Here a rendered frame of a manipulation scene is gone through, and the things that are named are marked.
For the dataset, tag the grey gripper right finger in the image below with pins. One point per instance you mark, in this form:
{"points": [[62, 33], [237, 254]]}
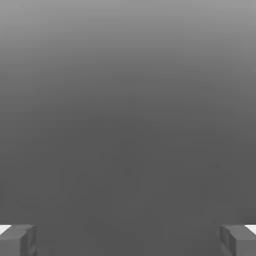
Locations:
{"points": [[240, 240]]}

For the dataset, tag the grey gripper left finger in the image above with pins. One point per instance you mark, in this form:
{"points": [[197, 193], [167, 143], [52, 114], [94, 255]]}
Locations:
{"points": [[16, 240]]}

